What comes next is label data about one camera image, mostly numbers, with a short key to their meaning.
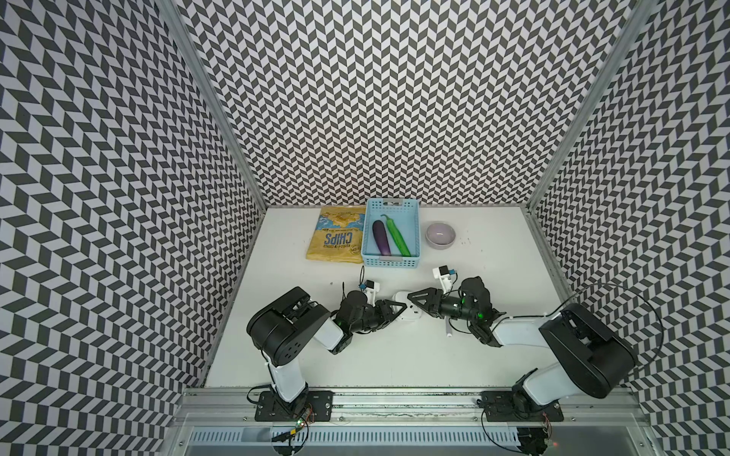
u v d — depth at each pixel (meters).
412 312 0.86
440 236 1.08
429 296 0.77
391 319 0.80
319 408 0.72
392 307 0.85
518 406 0.65
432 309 0.75
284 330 0.49
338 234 1.08
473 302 0.67
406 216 1.16
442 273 0.81
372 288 0.86
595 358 0.44
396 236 1.08
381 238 1.05
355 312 0.71
